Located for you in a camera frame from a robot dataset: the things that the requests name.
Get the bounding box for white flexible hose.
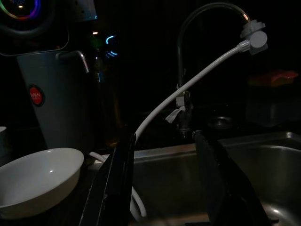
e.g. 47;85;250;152
89;38;250;218

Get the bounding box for white bowl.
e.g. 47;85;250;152
0;147;85;220

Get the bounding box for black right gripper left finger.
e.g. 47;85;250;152
79;133;137;226

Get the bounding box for stainless steel sink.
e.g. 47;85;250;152
130;131;301;226

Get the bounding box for grey jug with red logo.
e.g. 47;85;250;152
16;49;95;154

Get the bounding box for appliance with rainbow light ring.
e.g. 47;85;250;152
0;0;70;57

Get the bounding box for round metal counter cap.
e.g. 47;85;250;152
206;115;234;129

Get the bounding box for white faucet hose adapter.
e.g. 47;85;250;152
239;19;269;56

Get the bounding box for metal gooseneck faucet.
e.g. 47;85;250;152
176;2;250;142

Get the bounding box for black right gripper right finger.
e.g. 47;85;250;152
194;129;271;226

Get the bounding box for glass oil bottle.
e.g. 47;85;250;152
94;53;123;147

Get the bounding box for clear plastic sponge box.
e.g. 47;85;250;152
245;84;301;128

